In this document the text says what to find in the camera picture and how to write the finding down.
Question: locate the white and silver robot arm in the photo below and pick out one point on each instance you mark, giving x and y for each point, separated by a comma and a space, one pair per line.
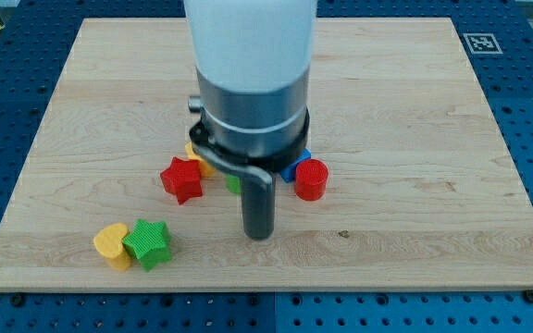
252, 59

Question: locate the yellow block behind star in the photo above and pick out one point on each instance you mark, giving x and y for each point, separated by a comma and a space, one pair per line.
205, 169

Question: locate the red star block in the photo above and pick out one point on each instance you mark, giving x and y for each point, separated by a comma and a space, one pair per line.
182, 179

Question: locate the green star block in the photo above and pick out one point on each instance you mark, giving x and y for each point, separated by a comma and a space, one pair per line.
149, 243

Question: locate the yellow heart block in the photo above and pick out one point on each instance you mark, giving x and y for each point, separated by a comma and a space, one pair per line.
108, 243

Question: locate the black clamp with lever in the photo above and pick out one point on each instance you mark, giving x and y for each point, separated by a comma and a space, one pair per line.
229, 159

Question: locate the blue block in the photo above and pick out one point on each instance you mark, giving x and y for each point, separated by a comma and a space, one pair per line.
288, 174

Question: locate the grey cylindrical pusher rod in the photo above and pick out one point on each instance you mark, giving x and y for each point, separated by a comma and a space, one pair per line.
258, 203

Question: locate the green block behind rod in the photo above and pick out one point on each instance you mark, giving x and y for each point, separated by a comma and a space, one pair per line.
233, 184

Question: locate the red cylinder block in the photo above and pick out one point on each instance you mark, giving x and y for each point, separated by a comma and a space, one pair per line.
311, 179

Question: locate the wooden board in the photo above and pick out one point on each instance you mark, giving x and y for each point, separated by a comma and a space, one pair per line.
422, 193

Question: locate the white fiducial marker tag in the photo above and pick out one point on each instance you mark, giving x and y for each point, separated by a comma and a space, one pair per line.
480, 43

